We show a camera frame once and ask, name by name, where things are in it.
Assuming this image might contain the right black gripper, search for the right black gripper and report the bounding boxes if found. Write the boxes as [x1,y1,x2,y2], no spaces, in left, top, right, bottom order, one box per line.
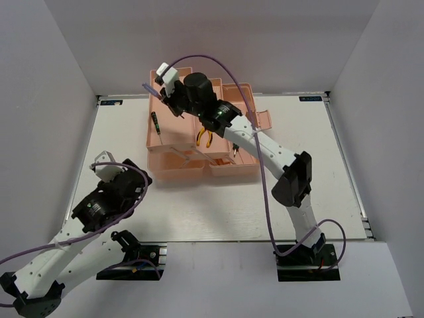
[160,81,203,119]

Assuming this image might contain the thin black green screwdriver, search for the thin black green screwdriver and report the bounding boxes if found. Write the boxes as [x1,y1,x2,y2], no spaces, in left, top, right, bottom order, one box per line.
[150,111,163,144]

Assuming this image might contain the pink plastic toolbox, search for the pink plastic toolbox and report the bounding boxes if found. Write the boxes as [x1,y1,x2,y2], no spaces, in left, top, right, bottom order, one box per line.
[146,68,272,180]

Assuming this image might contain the yellow black pliers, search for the yellow black pliers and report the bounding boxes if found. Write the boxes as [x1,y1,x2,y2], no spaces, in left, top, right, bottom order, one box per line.
[195,128,215,148]

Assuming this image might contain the stubby green screwdriver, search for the stubby green screwdriver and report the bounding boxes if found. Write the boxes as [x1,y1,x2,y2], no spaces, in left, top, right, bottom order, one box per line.
[233,144,239,157]

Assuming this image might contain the blue red handled screwdriver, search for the blue red handled screwdriver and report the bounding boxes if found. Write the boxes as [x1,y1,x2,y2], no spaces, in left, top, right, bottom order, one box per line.
[142,83,163,100]

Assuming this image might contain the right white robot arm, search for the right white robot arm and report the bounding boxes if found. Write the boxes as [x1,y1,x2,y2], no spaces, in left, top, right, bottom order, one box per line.
[155,71,325,264]

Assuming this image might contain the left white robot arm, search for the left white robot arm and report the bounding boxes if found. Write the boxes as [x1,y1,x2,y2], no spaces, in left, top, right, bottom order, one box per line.
[1,159,152,317]

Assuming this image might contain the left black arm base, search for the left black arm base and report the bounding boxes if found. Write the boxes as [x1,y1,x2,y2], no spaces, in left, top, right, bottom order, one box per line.
[96,230,168,281]

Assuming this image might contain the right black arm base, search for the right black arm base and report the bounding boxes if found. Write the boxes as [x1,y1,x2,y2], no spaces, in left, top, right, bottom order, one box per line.
[274,244,341,282]

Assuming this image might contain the left blue table label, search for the left blue table label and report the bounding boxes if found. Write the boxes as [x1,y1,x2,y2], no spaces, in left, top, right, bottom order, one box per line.
[100,99,123,106]

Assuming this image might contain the blue table label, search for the blue table label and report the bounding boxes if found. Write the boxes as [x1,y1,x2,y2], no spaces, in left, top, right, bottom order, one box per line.
[100,99,123,106]
[299,95,323,102]

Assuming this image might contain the right blue table label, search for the right blue table label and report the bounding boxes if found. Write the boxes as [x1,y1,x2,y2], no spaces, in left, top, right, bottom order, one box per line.
[299,95,323,102]

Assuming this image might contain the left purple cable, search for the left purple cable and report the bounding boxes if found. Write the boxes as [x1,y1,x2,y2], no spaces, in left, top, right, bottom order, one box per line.
[0,161,148,307]

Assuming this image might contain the purple cable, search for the purple cable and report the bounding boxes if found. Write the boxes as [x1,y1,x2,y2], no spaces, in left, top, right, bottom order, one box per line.
[0,161,148,307]
[168,54,346,273]

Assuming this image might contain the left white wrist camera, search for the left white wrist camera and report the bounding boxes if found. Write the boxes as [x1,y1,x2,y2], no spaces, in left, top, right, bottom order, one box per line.
[89,150,124,182]

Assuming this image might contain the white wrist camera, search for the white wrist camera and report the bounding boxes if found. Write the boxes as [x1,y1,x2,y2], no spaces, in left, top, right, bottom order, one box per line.
[154,62,180,97]
[89,150,124,182]

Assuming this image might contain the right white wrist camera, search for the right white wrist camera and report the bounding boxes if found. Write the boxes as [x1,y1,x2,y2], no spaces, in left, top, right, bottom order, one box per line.
[154,62,180,97]

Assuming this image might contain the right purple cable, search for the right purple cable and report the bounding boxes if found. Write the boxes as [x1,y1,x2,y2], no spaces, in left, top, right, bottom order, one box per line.
[168,54,346,273]

